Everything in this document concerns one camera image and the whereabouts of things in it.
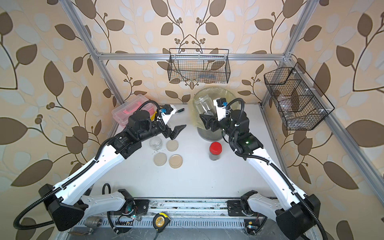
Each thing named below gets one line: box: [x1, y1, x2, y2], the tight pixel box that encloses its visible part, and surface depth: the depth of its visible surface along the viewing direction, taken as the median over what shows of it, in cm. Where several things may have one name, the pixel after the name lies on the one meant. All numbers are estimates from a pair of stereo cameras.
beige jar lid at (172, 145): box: [166, 139, 179, 152], surface depth 100 cm
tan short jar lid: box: [168, 154, 183, 169], surface depth 93 cm
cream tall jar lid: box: [153, 152, 167, 167], surface depth 94 cm
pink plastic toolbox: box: [111, 94, 156, 127], surface depth 104 cm
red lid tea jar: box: [209, 141, 223, 161], surface depth 86 cm
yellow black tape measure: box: [152, 212, 171, 233], surface depth 70 cm
